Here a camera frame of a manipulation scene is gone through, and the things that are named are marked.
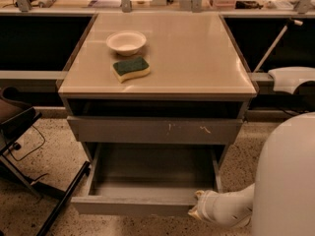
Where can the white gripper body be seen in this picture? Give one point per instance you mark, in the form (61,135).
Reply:
(212,205)

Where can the grey drawer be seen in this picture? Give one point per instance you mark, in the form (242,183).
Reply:
(146,130)
(143,179)

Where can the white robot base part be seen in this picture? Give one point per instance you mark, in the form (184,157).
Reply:
(288,79)

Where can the grey top drawer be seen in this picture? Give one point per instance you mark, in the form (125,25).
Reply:
(146,130)

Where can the grey drawer cabinet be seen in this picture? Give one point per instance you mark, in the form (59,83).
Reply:
(195,72)

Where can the green yellow sponge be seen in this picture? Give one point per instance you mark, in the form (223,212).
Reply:
(131,69)

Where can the white bowl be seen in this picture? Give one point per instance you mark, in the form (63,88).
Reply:
(126,42)

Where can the dark clutter on shelf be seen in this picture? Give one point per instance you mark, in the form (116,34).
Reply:
(247,4)

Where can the black chair left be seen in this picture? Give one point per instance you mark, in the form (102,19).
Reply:
(16,117)

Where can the purple booklet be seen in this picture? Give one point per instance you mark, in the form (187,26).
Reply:
(105,3)

